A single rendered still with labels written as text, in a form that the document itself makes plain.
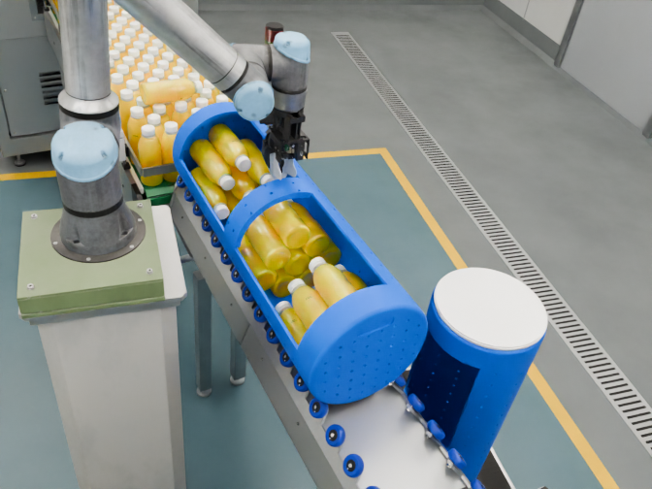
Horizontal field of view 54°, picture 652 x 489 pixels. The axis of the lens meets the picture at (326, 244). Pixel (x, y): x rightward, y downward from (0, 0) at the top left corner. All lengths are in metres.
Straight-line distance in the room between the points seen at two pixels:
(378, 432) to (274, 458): 1.07
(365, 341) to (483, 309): 0.41
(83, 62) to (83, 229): 0.32
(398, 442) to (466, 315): 0.35
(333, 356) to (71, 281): 0.52
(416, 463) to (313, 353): 0.33
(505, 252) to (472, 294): 1.93
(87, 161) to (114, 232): 0.17
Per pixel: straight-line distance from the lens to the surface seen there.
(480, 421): 1.74
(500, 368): 1.58
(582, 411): 2.94
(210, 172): 1.78
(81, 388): 1.56
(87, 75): 1.34
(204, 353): 2.42
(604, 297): 3.53
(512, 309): 1.63
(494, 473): 2.42
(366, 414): 1.46
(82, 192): 1.30
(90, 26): 1.30
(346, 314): 1.23
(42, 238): 1.44
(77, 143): 1.29
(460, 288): 1.63
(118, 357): 1.49
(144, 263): 1.34
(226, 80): 1.20
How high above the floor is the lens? 2.09
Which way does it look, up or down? 39 degrees down
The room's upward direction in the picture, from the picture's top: 8 degrees clockwise
